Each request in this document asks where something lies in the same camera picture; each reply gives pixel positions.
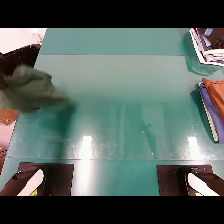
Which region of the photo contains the green T-shirt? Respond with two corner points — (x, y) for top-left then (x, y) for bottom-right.
(0, 63), (74, 114)

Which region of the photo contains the purple garment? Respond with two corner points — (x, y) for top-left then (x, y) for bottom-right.
(198, 83), (224, 145)

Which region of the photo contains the orange garment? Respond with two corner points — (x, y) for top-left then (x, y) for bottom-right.
(201, 77), (224, 122)

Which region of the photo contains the red-brown garment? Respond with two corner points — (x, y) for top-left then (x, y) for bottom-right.
(0, 109), (20, 126)

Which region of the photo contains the dark brown garment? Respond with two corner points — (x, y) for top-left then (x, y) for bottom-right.
(0, 44), (42, 90)

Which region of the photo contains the pink garment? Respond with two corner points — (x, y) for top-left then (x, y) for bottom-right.
(0, 119), (16, 152)

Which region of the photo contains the heap of clothes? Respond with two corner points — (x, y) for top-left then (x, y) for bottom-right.
(188, 27), (224, 67)

